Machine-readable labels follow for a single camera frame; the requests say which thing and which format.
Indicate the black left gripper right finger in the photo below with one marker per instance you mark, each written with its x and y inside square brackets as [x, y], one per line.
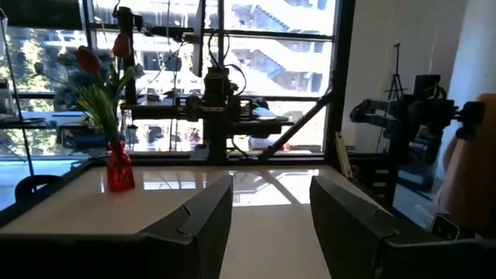
[345, 224]

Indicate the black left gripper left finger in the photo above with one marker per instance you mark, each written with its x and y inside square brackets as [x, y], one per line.
[209, 217]

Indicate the blue flower bunch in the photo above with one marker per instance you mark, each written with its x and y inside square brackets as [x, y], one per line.
[104, 112]
[79, 79]

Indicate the red tulip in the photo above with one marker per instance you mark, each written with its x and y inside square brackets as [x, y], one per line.
[88, 60]
[122, 45]

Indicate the red vase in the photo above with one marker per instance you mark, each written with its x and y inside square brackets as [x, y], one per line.
[120, 170]

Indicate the black desk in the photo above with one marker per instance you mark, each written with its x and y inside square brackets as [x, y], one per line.
[155, 111]

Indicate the light wooden slat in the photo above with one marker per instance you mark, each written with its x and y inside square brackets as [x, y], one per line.
[344, 157]

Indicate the black desk pole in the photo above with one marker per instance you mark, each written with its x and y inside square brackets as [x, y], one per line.
[129, 69]

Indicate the smartphone with white edge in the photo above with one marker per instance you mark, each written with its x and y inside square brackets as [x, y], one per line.
[445, 228]

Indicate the person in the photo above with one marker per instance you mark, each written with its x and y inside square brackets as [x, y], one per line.
[472, 174]

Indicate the black tripod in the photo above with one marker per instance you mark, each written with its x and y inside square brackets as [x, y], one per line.
[396, 73]

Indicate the black curved chair back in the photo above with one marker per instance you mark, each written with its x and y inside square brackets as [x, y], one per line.
[23, 190]

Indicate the black aluminium rig frame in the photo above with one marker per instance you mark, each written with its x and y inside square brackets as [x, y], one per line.
[341, 77]

